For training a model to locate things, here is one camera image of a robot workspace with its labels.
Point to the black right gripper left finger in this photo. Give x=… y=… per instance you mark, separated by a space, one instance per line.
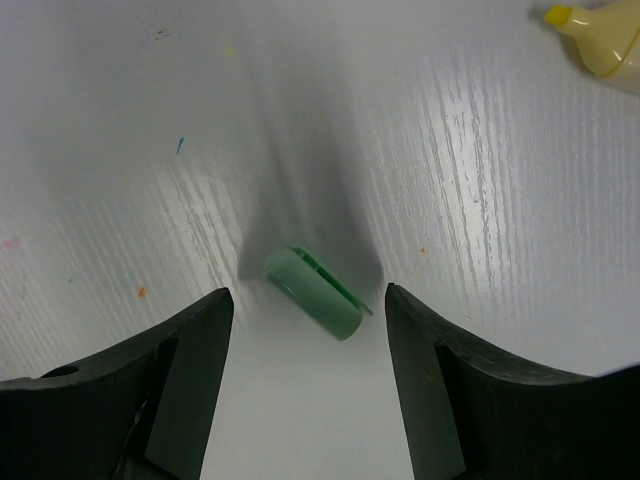
x=141 y=409

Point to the yellow highlighter pen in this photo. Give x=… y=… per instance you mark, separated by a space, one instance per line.
x=607 y=39

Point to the green highlighter cap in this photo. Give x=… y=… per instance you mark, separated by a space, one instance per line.
x=310 y=285

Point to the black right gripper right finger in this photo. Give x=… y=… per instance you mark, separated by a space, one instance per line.
x=472 y=410

